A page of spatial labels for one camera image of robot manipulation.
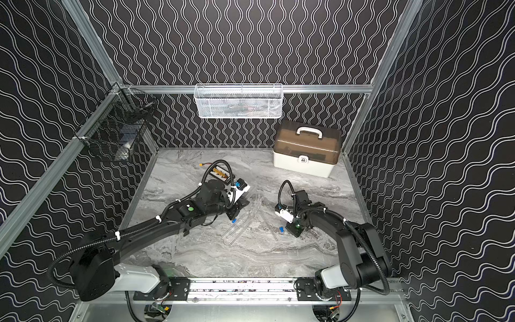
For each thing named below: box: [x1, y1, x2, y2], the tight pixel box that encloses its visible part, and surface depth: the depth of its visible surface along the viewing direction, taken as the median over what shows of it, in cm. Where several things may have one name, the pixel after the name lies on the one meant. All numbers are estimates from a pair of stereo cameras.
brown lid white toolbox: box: [272, 119, 342, 178], surface depth 102 cm
